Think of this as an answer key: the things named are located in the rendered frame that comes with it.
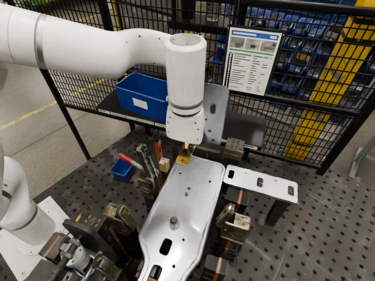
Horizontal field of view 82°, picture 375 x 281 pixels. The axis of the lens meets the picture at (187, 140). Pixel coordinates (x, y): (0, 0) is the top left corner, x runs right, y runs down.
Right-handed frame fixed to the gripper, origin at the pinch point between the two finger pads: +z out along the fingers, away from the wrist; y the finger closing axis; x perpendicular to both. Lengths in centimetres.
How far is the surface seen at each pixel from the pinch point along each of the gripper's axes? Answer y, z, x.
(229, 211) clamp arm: 16.7, 16.5, -7.1
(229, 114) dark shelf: 6, 25, 51
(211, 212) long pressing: 10.9, 27.9, -3.6
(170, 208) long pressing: -3.8, 27.5, -7.2
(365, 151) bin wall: 130, 108, 143
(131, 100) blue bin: -43, 17, 37
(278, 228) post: 42, 57, 13
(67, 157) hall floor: -152, 128, 55
